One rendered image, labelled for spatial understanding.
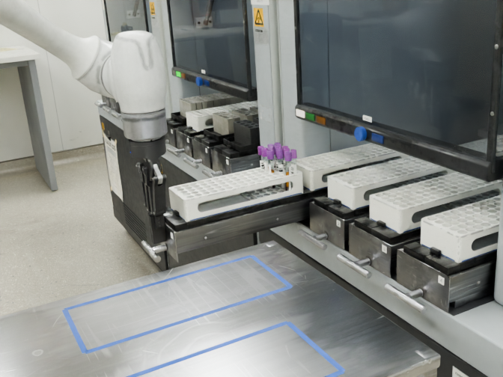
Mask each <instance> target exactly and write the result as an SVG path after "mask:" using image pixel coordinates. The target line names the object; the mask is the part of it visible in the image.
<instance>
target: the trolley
mask: <svg viewBox="0 0 503 377"><path fill-rule="evenodd" d="M439 366H440V354H439V353H437V352H435V351H434V350H432V349H431V348H430V347H429V346H427V345H425V344H424V343H422V342H421V341H420V340H418V339H417V338H415V337H414V336H412V335H411V334H409V333H408V332H407V331H405V330H403V329H402V328H401V327H399V326H398V325H396V324H395V323H393V322H392V321H391V320H389V319H387V318H386V317H385V316H383V315H382V314H381V313H379V312H377V311H376V310H374V309H373V308H372V307H370V306H369V305H367V304H365V303H364V302H363V301H362V300H360V299H359V298H357V297H355V296H354V295H353V294H352V293H350V292H348V291H347V290H345V289H344V288H343V287H342V286H340V285H338V284H337V283H335V282H334V281H333V280H331V279H330V278H328V277H326V276H325V275H324V274H322V273H321V272H319V271H318V270H316V269H315V268H314V267H312V266H311V265H309V264H308V263H306V262H305V261H304V260H302V259H301V258H299V257H298V256H296V255H295V254H293V253H292V252H290V251H289V250H287V249H286V248H285V247H283V246H282V245H280V244H279V243H277V242H276V241H275V240H272V241H269V242H264V243H261V244H258V245H253V246H251V247H247V248H243V249H239V250H237V251H232V252H229V253H226V254H221V255H218V256H215V257H211V258H208V259H205V260H200V261H197V262H194V263H190V264H186V265H183V266H178V267H176V268H172V269H168V270H165V271H162V272H157V273H154V274H151V275H146V276H144V277H140V278H136V279H133V280H130V281H125V282H122V283H117V284H115V285H111V286H107V287H103V288H101V289H96V290H93V291H90V292H85V293H82V294H79V295H75V296H72V297H69V298H64V299H61V300H58V301H54V302H50V303H47V304H42V305H40V306H36V307H32V308H29V309H26V310H21V311H18V312H15V313H11V314H8V315H4V316H0V377H437V367H439Z"/></svg>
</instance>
